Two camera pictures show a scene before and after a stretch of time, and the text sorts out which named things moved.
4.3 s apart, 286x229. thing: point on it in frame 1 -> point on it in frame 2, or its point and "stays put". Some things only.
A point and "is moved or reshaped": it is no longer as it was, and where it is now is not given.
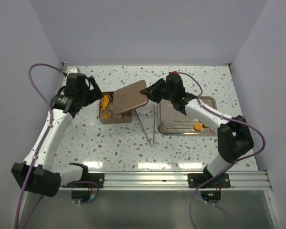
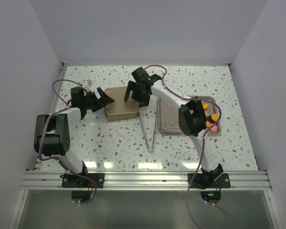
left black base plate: [97, 178] stays put
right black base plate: [221, 181] stays put
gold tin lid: [129, 97] is moved or reshaped
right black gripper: [155, 88] -> [144, 101]
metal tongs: [147, 115] is moved or reshaped
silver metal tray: [171, 121] stays put
